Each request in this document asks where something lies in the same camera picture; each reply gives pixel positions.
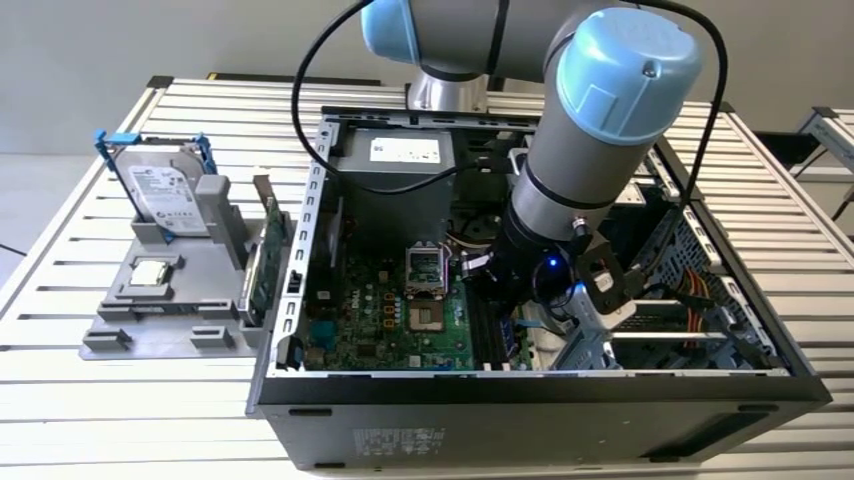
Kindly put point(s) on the RAM stick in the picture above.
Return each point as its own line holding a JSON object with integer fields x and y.
{"x": 510, "y": 337}
{"x": 180, "y": 308}

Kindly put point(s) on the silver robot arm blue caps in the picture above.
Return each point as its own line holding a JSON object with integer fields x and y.
{"x": 587, "y": 150}

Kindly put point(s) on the thin locking lever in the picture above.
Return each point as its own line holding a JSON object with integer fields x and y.
{"x": 445, "y": 275}

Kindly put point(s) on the round black speaker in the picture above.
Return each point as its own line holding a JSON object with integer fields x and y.
{"x": 476, "y": 227}

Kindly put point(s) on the CPU socket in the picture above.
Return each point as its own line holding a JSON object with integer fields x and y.
{"x": 427, "y": 316}

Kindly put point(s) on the grey metal disk bay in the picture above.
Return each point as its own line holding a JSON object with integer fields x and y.
{"x": 580, "y": 350}

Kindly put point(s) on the grey power supply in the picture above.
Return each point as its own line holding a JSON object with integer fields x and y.
{"x": 393, "y": 210}

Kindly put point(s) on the green motherboard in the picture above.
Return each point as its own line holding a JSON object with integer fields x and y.
{"x": 360, "y": 320}

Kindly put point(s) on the black PC case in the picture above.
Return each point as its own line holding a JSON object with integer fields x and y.
{"x": 467, "y": 430}

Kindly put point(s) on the blue expansion slot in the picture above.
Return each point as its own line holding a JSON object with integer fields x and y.
{"x": 321, "y": 334}

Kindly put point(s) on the green graphics card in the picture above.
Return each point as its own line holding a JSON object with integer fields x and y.
{"x": 269, "y": 260}

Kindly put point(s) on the grey parts rack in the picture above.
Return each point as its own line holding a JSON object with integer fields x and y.
{"x": 200, "y": 280}

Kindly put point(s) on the metal slat side table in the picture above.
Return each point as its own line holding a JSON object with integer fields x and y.
{"x": 834, "y": 130}

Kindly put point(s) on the silver CPU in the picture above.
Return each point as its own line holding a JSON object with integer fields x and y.
{"x": 148, "y": 272}

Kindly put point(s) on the hard disk in blue carrier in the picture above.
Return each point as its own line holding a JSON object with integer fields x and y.
{"x": 163, "y": 195}

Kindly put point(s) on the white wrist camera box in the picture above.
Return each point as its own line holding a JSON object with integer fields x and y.
{"x": 590, "y": 318}

